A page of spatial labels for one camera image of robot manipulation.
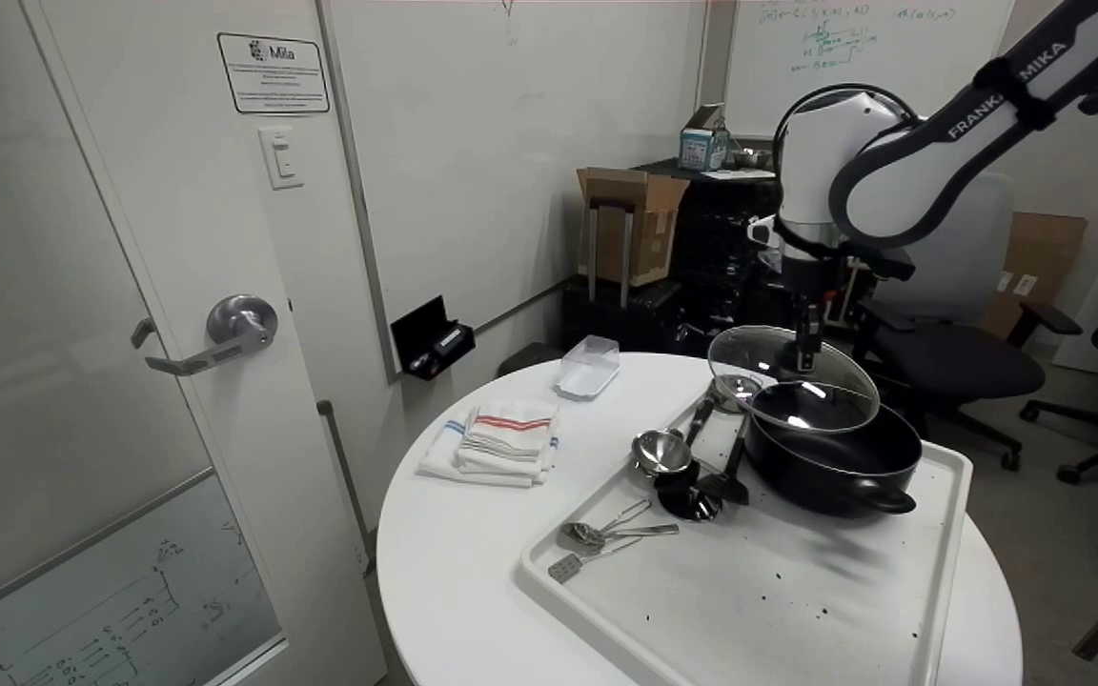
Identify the white plastic tray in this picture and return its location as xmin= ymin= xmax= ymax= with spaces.
xmin=513 ymin=442 xmax=972 ymax=686

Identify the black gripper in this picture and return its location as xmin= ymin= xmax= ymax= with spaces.
xmin=752 ymin=253 xmax=871 ymax=376

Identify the black storage case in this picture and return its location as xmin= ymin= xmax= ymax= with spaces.
xmin=672 ymin=179 xmax=794 ymax=354

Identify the white light switch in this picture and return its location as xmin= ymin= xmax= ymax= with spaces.
xmin=260 ymin=124 xmax=301 ymax=190

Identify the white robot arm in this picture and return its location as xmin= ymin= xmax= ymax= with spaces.
xmin=775 ymin=0 xmax=1098 ymax=372

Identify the clear plastic container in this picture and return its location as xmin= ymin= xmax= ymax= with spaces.
xmin=554 ymin=334 xmax=620 ymax=400

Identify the white door sign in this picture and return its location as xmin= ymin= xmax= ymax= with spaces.
xmin=217 ymin=30 xmax=326 ymax=113

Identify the steel ladle with black handle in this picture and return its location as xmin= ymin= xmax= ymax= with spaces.
xmin=679 ymin=372 xmax=757 ymax=442

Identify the silver door handle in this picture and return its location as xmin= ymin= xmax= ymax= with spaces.
xmin=144 ymin=293 xmax=279 ymax=376

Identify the steel spoon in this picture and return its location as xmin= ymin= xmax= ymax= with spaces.
xmin=556 ymin=522 xmax=673 ymax=556

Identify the black marker tray box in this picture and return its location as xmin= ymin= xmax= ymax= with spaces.
xmin=392 ymin=296 xmax=475 ymax=380

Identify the black cooking pot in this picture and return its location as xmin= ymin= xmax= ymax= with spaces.
xmin=738 ymin=409 xmax=923 ymax=519

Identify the flat cardboard box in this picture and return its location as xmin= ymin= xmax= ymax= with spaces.
xmin=984 ymin=213 xmax=1086 ymax=339

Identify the small steel ladle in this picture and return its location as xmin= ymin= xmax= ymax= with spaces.
xmin=629 ymin=432 xmax=663 ymax=485

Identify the glass pot lid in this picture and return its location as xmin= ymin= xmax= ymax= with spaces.
xmin=706 ymin=324 xmax=880 ymax=436

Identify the wall whiteboard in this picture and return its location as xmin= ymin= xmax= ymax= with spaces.
xmin=725 ymin=0 xmax=1014 ymax=137

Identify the grey office chair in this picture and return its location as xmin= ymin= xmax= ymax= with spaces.
xmin=852 ymin=170 xmax=1077 ymax=469

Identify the open cardboard box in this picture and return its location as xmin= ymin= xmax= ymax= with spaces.
xmin=577 ymin=169 xmax=686 ymax=284

